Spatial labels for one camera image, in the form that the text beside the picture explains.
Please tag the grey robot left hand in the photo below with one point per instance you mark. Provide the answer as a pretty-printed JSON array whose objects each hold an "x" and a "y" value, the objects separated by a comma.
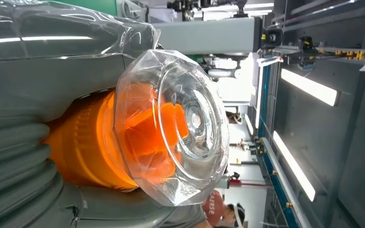
[{"x": 44, "y": 78}]

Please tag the person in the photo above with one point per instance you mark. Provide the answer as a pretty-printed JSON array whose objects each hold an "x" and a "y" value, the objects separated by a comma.
[{"x": 236, "y": 217}]

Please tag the blue metal rail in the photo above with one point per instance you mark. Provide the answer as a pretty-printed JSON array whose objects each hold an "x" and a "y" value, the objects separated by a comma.
[{"x": 265, "y": 94}]

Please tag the orange juice bottle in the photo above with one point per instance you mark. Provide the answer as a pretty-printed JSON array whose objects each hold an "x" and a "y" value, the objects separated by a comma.
[{"x": 85, "y": 148}]

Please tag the red lettered round object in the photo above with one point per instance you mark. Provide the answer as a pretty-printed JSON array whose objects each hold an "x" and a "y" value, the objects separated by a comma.
[{"x": 212, "y": 207}]

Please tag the black mounted camera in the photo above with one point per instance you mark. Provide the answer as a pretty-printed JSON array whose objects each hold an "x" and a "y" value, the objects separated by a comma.
[{"x": 272, "y": 37}]

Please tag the green table mat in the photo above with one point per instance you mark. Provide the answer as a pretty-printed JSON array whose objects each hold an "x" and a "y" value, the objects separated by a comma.
[{"x": 91, "y": 5}]

